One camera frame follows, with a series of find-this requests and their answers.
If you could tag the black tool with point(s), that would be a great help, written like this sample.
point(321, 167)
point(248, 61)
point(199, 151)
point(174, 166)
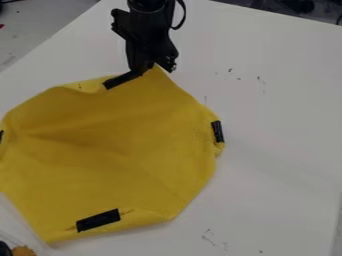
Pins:
point(4, 250)

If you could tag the yellow toy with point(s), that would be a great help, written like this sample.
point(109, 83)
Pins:
point(23, 251)

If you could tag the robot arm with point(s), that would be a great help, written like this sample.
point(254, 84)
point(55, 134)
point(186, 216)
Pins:
point(149, 4)

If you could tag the yellow cloth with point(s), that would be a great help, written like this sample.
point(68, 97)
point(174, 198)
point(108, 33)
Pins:
point(111, 146)

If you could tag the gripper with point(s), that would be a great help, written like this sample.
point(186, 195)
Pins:
point(149, 30)

